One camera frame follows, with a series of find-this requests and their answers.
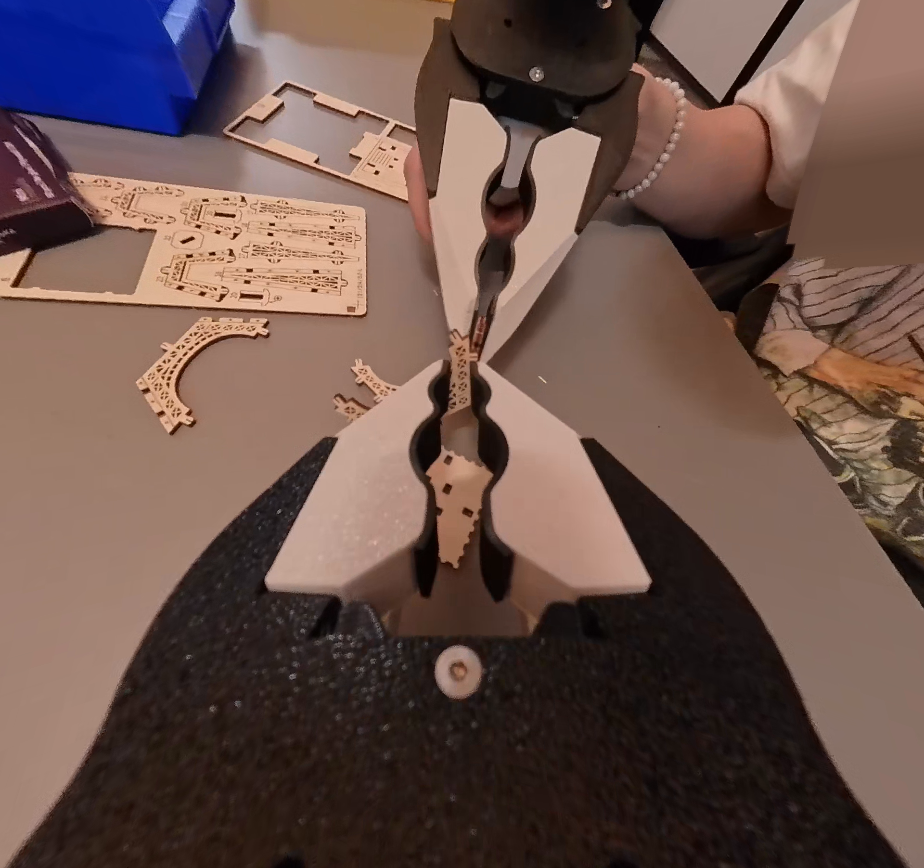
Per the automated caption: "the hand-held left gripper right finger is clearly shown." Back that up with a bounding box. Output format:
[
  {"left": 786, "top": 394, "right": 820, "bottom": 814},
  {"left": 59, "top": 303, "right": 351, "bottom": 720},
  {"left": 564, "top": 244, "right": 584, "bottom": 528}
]
[{"left": 475, "top": 363, "right": 654, "bottom": 632}]

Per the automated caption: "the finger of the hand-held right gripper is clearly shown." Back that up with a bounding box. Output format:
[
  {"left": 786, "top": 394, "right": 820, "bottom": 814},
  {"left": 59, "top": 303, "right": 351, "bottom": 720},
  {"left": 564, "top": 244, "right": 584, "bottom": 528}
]
[
  {"left": 480, "top": 126, "right": 607, "bottom": 360},
  {"left": 429, "top": 95, "right": 512, "bottom": 339}
]

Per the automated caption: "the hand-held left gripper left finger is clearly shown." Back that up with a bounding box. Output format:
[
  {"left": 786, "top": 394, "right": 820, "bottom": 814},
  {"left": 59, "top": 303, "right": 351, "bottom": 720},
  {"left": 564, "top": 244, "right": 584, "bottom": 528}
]
[{"left": 266, "top": 361, "right": 451, "bottom": 632}]

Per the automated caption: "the person's right forearm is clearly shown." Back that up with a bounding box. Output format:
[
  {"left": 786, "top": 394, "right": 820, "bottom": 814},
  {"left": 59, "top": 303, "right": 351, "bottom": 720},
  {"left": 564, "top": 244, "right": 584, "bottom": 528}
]
[{"left": 628, "top": 91, "right": 795, "bottom": 241}]

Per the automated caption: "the grey desk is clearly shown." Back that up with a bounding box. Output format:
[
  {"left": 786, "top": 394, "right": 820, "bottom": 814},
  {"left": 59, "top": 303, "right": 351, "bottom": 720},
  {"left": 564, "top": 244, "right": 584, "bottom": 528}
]
[{"left": 0, "top": 0, "right": 924, "bottom": 868}]

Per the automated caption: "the person's right hand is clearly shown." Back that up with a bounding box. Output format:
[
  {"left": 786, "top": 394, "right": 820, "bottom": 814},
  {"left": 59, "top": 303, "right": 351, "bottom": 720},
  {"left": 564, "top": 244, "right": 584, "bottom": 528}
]
[{"left": 403, "top": 63, "right": 678, "bottom": 244}]

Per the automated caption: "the wooden parts sheet with lettering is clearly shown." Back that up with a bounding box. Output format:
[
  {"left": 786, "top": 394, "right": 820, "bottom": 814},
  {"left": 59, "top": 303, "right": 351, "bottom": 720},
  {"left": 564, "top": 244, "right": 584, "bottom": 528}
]
[{"left": 222, "top": 81, "right": 420, "bottom": 202}]

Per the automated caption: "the square toothed wooden plate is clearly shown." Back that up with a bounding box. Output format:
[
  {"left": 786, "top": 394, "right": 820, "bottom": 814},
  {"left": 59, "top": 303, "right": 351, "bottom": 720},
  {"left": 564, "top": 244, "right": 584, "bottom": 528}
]
[{"left": 426, "top": 449, "right": 493, "bottom": 570}]

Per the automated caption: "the white partition panel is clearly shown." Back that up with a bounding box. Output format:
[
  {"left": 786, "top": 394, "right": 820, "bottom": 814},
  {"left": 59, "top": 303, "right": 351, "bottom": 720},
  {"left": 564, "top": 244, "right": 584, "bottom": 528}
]
[{"left": 644, "top": 0, "right": 846, "bottom": 107}]

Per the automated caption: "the person in printed t-shirt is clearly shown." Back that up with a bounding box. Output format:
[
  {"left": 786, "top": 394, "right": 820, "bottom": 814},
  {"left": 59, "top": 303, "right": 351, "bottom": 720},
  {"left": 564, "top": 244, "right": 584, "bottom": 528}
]
[{"left": 732, "top": 0, "right": 924, "bottom": 558}]

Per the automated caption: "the large wooden parts sheet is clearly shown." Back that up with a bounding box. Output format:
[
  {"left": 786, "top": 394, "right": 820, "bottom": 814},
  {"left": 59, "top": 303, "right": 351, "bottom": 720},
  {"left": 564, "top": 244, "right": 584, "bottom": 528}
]
[{"left": 0, "top": 173, "right": 369, "bottom": 318}]

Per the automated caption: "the blue storage bin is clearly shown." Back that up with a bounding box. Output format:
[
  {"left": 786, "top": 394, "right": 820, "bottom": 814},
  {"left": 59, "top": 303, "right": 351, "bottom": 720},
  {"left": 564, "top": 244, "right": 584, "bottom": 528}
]
[{"left": 0, "top": 0, "right": 246, "bottom": 136}]

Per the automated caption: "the dark purple puzzle box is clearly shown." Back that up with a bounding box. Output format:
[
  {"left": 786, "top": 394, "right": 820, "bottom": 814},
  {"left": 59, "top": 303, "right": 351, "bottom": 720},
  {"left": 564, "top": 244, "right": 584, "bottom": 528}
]
[{"left": 0, "top": 110, "right": 98, "bottom": 257}]

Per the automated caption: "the white pearl bracelet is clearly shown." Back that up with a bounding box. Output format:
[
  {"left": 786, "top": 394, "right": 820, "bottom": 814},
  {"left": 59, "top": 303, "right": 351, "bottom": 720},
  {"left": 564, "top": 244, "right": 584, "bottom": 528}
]
[{"left": 616, "top": 76, "right": 688, "bottom": 201}]

